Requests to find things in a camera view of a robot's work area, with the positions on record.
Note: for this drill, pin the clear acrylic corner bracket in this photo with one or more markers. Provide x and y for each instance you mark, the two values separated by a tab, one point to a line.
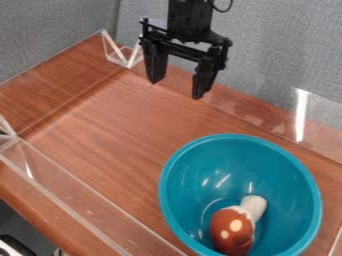
122	55

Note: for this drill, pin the clear acrylic front barrier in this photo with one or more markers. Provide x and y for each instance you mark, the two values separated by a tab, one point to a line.
81	220

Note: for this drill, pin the blue plastic bowl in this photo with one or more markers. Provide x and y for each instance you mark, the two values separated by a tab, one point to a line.
218	169

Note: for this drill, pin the clear acrylic barrier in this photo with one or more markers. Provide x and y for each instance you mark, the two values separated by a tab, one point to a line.
81	220
293	113

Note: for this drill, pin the clear acrylic back barrier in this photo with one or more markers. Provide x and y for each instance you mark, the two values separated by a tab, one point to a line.
293	113

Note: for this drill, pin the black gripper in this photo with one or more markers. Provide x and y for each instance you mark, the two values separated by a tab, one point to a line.
185	36

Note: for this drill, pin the brown toy mushroom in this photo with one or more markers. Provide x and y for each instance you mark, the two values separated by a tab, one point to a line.
233	226

